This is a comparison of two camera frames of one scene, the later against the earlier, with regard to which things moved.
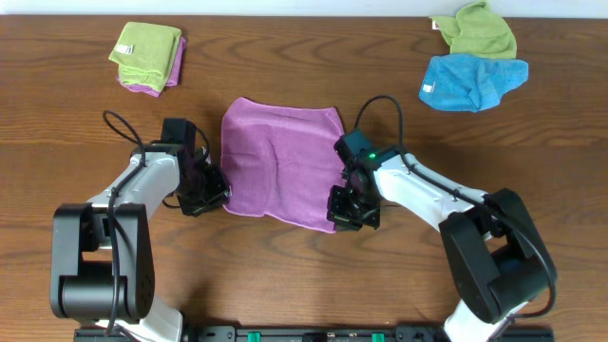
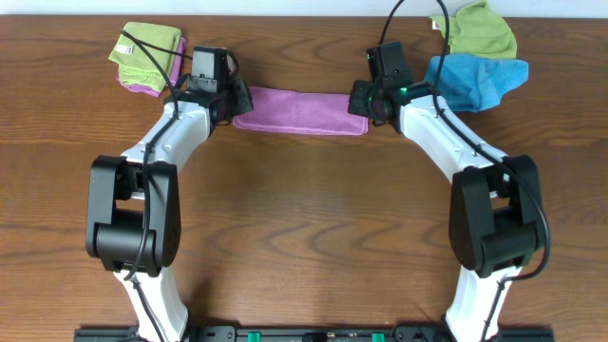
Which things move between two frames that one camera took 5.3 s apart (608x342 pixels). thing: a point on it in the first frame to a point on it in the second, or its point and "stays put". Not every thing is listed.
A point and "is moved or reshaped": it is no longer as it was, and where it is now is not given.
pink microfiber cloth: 280,161 is moved or reshaped
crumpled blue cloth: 465,82 stays put
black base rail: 314,333 stays put
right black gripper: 341,221 to 354,106
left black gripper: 204,195 to 242,97
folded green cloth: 143,52 stays put
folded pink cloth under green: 173,76 stays put
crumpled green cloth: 472,30 stays put
